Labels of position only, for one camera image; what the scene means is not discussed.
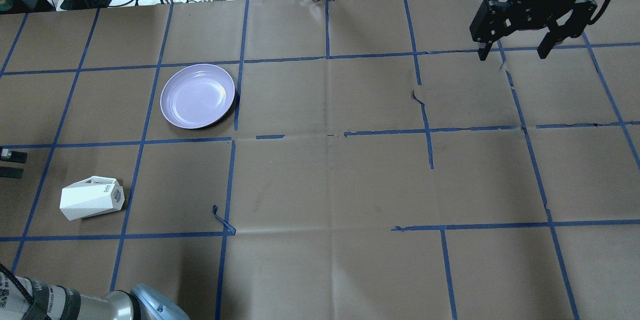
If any lilac plate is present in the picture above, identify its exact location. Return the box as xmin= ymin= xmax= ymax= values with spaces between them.
xmin=158 ymin=64 xmax=237 ymax=129

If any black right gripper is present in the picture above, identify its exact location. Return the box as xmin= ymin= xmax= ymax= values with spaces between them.
xmin=470 ymin=0 xmax=598 ymax=61

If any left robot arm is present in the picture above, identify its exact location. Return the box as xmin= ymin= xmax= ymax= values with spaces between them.
xmin=1 ymin=175 xmax=189 ymax=320

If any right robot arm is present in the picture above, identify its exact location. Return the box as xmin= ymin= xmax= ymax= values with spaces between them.
xmin=470 ymin=0 xmax=611 ymax=61

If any white geometric cup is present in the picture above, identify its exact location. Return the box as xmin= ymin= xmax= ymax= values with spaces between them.
xmin=59 ymin=175 xmax=126 ymax=221

